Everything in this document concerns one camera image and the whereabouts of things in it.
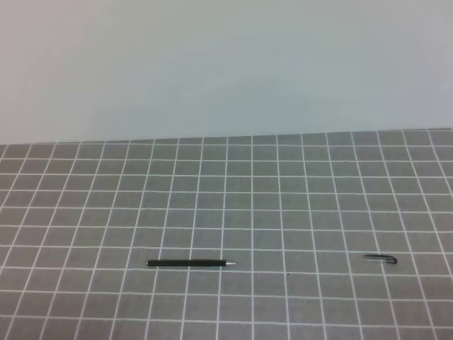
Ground black pen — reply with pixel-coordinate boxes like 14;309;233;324
147;259;236;267

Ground grey checked tablecloth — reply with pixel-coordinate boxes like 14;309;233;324
1;129;452;339

